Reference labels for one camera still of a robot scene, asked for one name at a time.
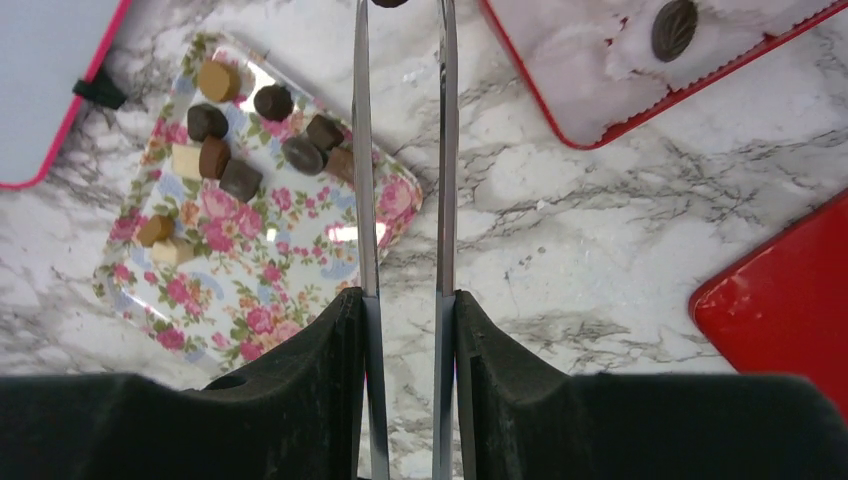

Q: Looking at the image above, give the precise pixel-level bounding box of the brown oval chocolate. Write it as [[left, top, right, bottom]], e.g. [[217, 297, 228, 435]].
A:
[[651, 0, 699, 63]]

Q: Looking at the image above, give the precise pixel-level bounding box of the white board pink frame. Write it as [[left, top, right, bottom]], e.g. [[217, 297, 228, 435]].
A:
[[1, 0, 130, 189]]

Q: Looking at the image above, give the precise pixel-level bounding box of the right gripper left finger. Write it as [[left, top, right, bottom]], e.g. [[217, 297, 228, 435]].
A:
[[1, 288, 366, 479]]

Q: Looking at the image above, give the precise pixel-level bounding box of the dark ridged chocolate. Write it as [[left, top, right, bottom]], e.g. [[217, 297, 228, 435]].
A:
[[281, 136, 326, 176]]

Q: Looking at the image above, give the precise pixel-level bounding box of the dark round chocolate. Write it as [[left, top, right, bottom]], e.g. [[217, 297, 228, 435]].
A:
[[253, 84, 294, 122]]

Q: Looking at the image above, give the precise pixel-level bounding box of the caramel round chocolate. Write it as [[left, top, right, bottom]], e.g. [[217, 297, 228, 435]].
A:
[[197, 60, 241, 103]]

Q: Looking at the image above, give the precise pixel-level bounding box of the red chocolate box base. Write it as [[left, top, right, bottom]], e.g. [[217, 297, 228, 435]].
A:
[[480, 1, 847, 150]]

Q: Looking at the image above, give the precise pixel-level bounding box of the white block chocolate lower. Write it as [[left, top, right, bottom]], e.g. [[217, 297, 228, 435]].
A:
[[151, 238, 194, 267]]

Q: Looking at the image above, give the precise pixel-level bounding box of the white square chocolate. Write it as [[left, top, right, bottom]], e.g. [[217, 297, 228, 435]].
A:
[[171, 144, 203, 181]]

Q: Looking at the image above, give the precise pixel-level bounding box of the floral rectangular tray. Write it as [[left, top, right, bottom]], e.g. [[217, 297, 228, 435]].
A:
[[92, 33, 425, 378]]

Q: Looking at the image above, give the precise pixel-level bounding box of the dark oval chocolate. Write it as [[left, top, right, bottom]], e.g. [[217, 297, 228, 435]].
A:
[[372, 0, 408, 9]]

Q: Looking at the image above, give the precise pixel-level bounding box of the caramel block chocolate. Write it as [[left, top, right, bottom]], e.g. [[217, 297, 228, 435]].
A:
[[136, 214, 175, 248]]

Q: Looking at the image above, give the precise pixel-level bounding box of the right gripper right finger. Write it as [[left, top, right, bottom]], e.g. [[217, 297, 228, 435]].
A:
[[454, 291, 847, 479]]

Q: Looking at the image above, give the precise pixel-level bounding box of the red box lid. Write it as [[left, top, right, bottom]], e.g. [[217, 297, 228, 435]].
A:
[[688, 192, 847, 415]]

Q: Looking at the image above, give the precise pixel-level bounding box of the brown block chocolate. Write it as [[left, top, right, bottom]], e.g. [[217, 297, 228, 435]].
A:
[[325, 147, 355, 185]]

